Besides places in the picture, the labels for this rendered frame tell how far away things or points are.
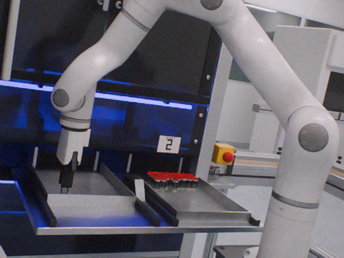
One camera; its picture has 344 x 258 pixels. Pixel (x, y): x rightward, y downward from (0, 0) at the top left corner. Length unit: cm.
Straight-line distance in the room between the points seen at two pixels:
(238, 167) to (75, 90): 100
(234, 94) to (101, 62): 620
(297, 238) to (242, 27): 54
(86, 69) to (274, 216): 60
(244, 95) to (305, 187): 634
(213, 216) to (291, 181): 33
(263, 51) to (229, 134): 634
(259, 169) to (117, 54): 104
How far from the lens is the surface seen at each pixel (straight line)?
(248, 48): 116
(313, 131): 109
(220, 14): 113
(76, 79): 121
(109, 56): 125
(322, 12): 825
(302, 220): 120
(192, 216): 138
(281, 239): 122
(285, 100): 121
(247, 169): 205
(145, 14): 123
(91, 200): 137
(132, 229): 128
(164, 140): 169
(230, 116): 742
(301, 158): 112
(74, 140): 131
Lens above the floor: 136
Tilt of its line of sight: 10 degrees down
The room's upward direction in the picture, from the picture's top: 11 degrees clockwise
